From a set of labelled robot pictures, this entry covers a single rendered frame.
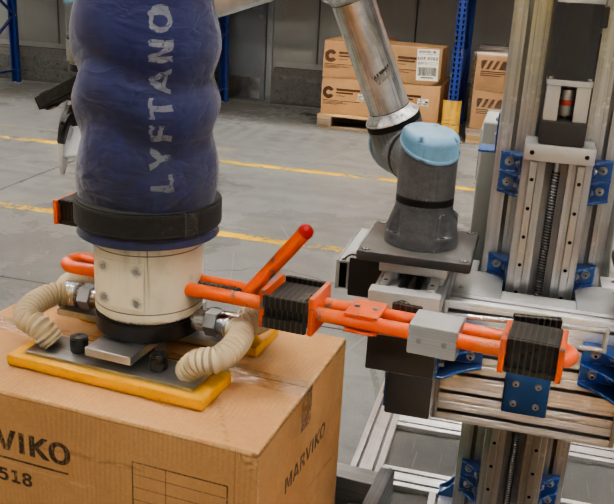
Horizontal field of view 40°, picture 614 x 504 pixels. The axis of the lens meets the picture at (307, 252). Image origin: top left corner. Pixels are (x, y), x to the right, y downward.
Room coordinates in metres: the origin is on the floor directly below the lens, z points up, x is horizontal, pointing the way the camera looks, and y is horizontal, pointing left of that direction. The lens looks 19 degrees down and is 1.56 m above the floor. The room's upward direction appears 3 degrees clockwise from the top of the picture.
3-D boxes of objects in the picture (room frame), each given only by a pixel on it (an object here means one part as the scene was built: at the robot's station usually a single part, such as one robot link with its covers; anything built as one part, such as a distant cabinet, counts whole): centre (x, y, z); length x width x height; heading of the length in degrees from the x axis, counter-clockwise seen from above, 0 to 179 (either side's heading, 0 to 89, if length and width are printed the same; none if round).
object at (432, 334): (1.10, -0.19, 1.07); 0.07 x 0.07 x 0.04; 71
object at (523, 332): (1.05, -0.32, 1.08); 0.08 x 0.07 x 0.05; 71
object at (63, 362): (1.16, 0.28, 0.97); 0.34 x 0.10 x 0.05; 71
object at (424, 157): (1.65, -0.23, 1.20); 0.13 x 0.12 x 0.14; 16
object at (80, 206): (1.25, 0.25, 1.19); 0.23 x 0.23 x 0.04
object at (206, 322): (1.25, 0.25, 1.01); 0.34 x 0.25 x 0.06; 71
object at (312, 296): (1.17, 0.01, 1.08); 0.10 x 0.08 x 0.06; 161
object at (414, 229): (1.64, -0.23, 1.09); 0.15 x 0.15 x 0.10
